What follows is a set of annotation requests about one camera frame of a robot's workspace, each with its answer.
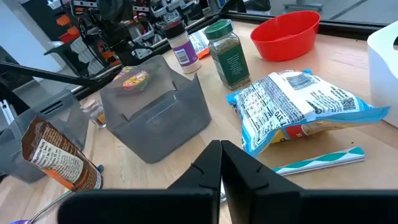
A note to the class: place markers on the brown taco seasoning packet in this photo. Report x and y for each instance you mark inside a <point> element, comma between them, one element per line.
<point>59,155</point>

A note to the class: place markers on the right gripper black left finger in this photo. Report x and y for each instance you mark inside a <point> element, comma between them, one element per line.
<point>206,174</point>

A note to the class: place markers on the large grey translucent bin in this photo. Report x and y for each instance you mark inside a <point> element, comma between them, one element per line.
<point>66,118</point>

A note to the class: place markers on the green-edged colourful ramen packet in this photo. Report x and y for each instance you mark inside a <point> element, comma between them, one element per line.
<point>135,80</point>

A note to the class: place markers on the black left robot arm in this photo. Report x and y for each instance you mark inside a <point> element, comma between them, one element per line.
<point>115,34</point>

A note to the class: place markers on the small grey translucent bin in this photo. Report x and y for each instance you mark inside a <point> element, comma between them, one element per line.
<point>161,130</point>

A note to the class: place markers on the blue white chip bag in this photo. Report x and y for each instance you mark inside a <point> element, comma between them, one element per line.
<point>295,105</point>

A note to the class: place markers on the red plastic bowl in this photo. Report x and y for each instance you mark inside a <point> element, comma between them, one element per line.
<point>286,40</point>

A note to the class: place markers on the rainbow iridescent spoon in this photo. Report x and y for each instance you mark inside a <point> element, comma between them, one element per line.
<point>100,169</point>

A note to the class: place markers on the white plastic bin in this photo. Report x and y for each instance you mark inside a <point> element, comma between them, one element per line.
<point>384,81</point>

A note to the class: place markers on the green-lidded glass spice jar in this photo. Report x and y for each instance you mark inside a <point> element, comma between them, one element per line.
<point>231,62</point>

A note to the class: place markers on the purple-labelled spice bottle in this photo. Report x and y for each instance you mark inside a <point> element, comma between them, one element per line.
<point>185,53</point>

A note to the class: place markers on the orange white ramen packet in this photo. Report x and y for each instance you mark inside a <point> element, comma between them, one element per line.
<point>199,42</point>

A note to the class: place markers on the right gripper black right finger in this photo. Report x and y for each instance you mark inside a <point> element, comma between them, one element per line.
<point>248,193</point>

